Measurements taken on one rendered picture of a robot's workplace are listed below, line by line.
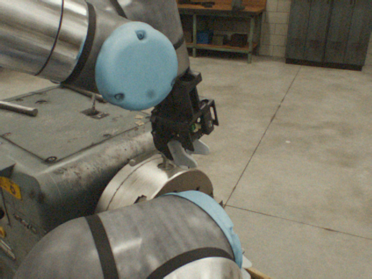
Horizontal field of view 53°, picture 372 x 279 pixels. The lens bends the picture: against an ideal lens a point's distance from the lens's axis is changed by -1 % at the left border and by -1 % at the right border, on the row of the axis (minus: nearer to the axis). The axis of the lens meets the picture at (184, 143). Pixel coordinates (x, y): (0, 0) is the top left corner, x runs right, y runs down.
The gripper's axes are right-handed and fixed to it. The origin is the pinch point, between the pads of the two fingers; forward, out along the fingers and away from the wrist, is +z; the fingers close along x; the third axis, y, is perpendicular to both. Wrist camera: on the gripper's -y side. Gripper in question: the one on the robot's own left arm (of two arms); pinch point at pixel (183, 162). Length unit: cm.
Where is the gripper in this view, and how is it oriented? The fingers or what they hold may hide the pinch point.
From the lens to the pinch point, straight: 69.1
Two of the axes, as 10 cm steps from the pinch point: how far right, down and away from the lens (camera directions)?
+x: 6.1, -6.1, 5.0
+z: 2.1, 7.4, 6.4
